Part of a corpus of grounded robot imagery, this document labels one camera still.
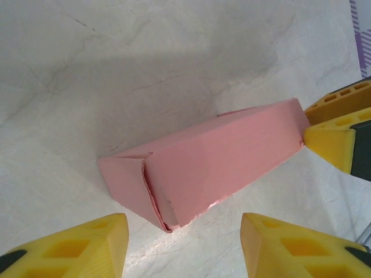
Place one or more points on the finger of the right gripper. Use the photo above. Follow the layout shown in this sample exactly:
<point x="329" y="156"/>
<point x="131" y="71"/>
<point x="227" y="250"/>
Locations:
<point x="330" y="144"/>
<point x="342" y="105"/>

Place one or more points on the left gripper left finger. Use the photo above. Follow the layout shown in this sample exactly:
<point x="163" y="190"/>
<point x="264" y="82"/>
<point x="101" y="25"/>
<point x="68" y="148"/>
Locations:
<point x="87" y="255"/>

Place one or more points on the pink paper box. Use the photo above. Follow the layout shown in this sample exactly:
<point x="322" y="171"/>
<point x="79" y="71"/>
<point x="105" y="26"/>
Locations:
<point x="203" y="156"/>

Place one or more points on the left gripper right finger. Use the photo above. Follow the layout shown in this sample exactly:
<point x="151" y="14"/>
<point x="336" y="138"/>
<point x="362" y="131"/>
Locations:
<point x="290" y="255"/>

